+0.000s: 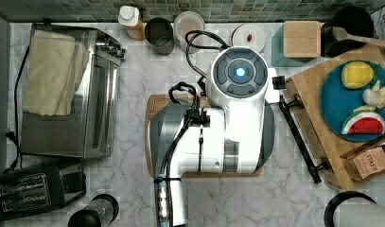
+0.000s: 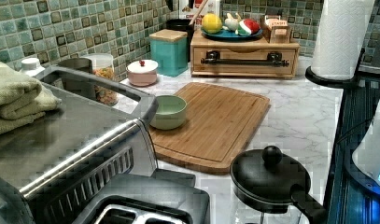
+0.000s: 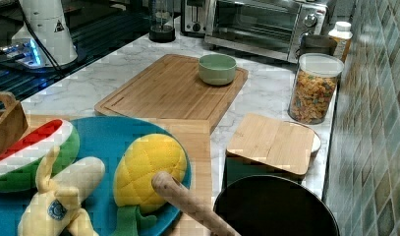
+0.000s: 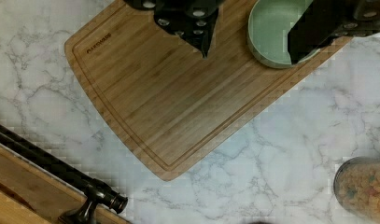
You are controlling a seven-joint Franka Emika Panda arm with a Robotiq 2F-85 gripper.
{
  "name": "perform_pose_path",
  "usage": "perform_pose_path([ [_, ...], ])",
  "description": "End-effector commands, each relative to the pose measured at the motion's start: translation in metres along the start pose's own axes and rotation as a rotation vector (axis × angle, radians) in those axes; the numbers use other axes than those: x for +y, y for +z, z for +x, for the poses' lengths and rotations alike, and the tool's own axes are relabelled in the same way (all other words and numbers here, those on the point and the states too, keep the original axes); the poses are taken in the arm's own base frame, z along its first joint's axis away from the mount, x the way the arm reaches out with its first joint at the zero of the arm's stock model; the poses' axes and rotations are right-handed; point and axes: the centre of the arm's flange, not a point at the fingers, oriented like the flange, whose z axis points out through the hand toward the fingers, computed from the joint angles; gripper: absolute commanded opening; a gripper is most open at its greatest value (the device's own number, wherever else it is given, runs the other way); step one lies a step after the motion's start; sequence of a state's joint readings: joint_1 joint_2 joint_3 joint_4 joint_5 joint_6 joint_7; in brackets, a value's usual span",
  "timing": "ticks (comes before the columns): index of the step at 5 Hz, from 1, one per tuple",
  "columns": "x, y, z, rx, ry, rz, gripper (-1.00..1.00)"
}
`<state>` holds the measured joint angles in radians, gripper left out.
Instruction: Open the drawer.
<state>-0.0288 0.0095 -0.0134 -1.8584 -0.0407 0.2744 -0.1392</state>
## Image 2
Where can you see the wooden drawer with black handle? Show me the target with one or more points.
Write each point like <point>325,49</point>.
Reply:
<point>244,62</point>

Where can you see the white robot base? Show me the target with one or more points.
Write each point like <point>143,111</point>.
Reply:
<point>363,114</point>

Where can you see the wooden drawer cabinet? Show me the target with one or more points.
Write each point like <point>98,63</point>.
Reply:
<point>199,41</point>

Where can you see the light green bowl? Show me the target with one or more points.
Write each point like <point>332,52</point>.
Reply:
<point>171,112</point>

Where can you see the bamboo cutting board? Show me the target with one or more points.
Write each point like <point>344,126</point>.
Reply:
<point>220,121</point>

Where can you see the pink pot with white lid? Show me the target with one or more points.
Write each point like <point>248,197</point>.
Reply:
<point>142,73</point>

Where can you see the teal canister with wooden lid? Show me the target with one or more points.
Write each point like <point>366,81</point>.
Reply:
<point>169,49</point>

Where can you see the blue plate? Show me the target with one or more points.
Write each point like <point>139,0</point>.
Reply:
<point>225,35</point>

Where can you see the black toaster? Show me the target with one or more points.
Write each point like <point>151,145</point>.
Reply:
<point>165,197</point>

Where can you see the black utensil holder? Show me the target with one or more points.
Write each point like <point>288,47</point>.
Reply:
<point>182,25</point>

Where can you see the yellow lemon toy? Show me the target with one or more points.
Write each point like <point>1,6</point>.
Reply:
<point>211,23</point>

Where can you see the white garlic toy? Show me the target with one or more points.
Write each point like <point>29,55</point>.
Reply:
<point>231,22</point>

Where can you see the glass jar of cereal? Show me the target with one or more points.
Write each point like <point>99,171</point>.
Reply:
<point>102,66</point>

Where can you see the black pan with lid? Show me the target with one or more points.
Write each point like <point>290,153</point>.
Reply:
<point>269,181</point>

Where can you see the white cereal box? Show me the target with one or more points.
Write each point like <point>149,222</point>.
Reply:
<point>187,8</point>

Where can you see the watermelon slice toy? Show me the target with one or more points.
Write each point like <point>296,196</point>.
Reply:
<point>247,27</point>

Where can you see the wooden spoon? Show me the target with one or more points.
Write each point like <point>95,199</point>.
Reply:
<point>197,13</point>

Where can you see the metal canister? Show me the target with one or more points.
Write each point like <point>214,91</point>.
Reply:
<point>73,83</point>

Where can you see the wooden tea bag box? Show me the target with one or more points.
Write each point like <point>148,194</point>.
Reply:
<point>275,29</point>

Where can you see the black paper towel holder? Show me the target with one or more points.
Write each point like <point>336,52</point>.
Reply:
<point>336,84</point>

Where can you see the stainless toaster oven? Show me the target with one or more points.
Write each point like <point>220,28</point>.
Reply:
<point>50,169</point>

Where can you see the white bottle with cap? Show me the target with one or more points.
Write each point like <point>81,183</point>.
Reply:
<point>31,67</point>

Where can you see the white paper towel roll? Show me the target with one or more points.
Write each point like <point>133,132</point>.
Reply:
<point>341,32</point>

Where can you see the folded green towel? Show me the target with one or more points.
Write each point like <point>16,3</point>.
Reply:
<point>23,99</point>

